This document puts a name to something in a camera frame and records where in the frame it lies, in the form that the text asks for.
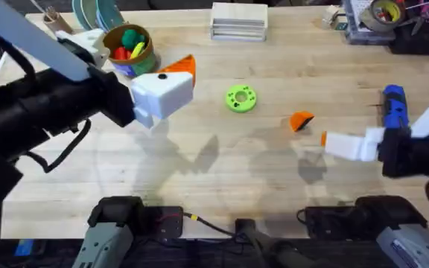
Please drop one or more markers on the green disc with holes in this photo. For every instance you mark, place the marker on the green disc with holes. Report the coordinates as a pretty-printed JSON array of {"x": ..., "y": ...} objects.
[{"x": 233, "y": 102}]

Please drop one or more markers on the small white box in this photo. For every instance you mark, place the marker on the small white box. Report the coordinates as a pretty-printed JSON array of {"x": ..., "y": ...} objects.
[{"x": 331, "y": 16}]

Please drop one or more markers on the grey filled box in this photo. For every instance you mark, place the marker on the grey filled box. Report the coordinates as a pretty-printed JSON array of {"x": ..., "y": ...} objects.
[{"x": 371, "y": 37}]

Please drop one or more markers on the black box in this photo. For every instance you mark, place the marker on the black box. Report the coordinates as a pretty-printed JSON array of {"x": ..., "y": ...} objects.
[{"x": 423, "y": 42}]

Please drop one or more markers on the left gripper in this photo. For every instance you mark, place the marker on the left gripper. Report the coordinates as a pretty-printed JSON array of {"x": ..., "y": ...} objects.
[{"x": 106, "y": 98}]

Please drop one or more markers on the black mounting plate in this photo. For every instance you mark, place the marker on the black mounting plate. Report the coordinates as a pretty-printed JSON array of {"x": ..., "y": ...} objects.
[
  {"x": 166, "y": 223},
  {"x": 326, "y": 223}
]

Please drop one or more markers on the orange ribbed wedge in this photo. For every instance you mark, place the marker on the orange ribbed wedge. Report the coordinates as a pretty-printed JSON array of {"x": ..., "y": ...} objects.
[{"x": 298, "y": 120}]

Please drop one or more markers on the black stand base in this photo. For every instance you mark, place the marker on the black stand base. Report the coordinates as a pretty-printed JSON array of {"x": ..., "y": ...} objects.
[{"x": 248, "y": 231}]

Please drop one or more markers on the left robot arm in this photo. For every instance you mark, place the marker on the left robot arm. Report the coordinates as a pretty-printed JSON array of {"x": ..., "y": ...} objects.
[{"x": 103, "y": 245}]

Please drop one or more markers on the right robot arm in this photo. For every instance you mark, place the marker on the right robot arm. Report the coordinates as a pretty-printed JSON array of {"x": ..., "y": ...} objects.
[{"x": 408, "y": 245}]

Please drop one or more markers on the teal round plates heap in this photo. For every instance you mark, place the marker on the teal round plates heap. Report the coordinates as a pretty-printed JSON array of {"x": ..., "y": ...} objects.
[{"x": 106, "y": 15}]

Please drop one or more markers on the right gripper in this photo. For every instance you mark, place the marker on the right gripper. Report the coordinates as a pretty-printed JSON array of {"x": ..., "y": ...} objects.
[{"x": 404, "y": 154}]

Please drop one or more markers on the colourful tub with toys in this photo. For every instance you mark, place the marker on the colourful tub with toys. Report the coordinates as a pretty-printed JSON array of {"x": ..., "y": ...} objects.
[{"x": 130, "y": 41}]

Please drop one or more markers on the white stacked boxes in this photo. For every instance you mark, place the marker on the white stacked boxes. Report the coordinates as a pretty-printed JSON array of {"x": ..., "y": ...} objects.
[{"x": 238, "y": 18}]

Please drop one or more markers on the grey tape roll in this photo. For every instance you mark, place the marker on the grey tape roll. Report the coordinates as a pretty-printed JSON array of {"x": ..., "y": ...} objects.
[{"x": 365, "y": 16}]

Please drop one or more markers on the black rail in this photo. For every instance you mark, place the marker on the black rail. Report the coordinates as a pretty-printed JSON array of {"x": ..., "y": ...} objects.
[{"x": 199, "y": 260}]

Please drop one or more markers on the brown cardboard tube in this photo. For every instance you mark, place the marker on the brown cardboard tube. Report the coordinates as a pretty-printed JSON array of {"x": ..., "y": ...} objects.
[{"x": 56, "y": 24}]

